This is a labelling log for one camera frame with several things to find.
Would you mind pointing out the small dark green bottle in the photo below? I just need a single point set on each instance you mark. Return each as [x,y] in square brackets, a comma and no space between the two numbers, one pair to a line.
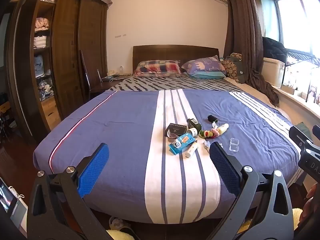
[212,118]

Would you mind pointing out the brown patterned plush cushion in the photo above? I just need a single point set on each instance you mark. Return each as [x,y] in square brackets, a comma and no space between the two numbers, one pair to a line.
[231,66]

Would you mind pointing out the grey zebra striped sheet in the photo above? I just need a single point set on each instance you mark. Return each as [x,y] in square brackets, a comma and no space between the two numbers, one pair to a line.
[175,83]

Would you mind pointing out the white tape roll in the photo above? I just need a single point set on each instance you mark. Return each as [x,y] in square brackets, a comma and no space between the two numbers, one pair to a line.
[192,131]

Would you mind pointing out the white tube bottle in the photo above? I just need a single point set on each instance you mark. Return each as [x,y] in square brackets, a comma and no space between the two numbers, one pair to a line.
[191,150]

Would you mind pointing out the black jacket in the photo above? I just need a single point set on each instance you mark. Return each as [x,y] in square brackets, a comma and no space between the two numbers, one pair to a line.
[273,48]

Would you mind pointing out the purple elephant print pillow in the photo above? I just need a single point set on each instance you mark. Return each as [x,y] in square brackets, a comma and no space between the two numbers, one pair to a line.
[205,65]

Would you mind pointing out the grey cushion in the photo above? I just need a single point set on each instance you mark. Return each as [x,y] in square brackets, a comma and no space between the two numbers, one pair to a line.
[240,73]

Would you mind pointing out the clear plastic box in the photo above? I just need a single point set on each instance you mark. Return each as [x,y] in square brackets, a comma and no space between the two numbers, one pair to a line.
[234,148]
[234,141]

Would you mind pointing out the dark green cloth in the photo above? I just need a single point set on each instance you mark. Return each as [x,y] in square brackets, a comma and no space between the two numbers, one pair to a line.
[300,126]

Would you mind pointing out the pale yellow small bottle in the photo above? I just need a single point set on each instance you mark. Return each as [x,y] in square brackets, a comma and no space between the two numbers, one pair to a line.
[223,129]

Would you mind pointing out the dark chair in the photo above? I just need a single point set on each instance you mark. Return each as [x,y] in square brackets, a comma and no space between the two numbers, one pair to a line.
[86,77]

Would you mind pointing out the plaid pillow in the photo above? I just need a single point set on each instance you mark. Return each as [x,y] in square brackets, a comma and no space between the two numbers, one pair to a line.
[157,68]

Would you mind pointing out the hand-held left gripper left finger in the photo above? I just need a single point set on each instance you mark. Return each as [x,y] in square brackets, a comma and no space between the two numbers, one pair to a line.
[93,167]

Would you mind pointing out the white storage box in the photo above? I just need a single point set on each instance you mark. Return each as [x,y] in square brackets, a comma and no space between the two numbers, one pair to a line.
[273,72]

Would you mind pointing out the dark wooden nightstand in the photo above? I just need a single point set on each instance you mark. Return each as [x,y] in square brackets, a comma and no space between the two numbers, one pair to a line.
[105,86]

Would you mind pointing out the white striped basket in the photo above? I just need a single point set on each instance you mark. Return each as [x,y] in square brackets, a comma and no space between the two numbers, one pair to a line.
[40,42]

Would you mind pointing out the blue wipes packet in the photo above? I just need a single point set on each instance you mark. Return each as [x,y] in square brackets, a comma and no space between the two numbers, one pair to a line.
[182,143]

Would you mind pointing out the black metal rack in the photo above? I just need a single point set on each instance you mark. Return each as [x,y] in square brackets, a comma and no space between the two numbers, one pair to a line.
[303,58]

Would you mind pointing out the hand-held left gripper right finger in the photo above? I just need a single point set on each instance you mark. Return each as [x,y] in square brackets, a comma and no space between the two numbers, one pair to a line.
[225,170]

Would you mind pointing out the small white wrapper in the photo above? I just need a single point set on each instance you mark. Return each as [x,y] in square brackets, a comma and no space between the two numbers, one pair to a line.
[206,145]

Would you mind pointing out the tablet screen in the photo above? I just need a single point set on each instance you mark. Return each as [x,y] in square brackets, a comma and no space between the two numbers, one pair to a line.
[10,205]

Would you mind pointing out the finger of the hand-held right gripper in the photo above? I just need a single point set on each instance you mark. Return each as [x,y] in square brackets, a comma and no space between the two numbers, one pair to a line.
[298,135]
[317,133]

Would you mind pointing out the window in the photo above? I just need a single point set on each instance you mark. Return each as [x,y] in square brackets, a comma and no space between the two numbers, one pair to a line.
[292,17]

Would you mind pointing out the dark wooden wardrobe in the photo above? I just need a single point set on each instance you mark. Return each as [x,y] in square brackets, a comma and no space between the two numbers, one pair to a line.
[66,55]

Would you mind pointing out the row of windowsill figurines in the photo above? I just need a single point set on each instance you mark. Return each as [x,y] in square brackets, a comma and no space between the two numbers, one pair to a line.
[308,92]

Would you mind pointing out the teal pillow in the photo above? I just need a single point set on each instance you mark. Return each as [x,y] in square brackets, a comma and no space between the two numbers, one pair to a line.
[206,75]

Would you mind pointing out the colourful knitted toy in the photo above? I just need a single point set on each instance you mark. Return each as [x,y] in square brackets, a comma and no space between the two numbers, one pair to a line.
[209,133]

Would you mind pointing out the person's right hand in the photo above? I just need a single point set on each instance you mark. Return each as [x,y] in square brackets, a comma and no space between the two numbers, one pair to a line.
[313,197]

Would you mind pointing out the black printed box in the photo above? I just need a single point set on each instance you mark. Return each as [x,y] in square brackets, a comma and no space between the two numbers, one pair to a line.
[174,130]

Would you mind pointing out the brown curtain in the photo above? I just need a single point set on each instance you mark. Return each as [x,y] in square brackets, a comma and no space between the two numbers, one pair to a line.
[243,30]

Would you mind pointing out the pink folded clothes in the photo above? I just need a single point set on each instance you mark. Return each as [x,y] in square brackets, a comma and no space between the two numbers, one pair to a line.
[42,23]

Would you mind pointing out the dark wooden headboard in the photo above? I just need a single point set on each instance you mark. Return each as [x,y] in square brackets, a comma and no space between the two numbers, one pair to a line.
[175,52]

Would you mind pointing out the yellow fluffy slipper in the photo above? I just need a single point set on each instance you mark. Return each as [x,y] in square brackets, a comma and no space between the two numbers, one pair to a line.
[296,217]
[117,235]

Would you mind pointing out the blue white striped bedspread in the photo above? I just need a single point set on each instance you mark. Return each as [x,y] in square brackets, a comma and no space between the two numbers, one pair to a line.
[130,135]

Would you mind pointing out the grey slipper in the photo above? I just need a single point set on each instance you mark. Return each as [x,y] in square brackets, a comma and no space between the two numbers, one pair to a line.
[120,223]

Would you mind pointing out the light blue folded clothes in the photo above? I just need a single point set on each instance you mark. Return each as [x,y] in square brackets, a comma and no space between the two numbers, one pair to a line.
[41,66]

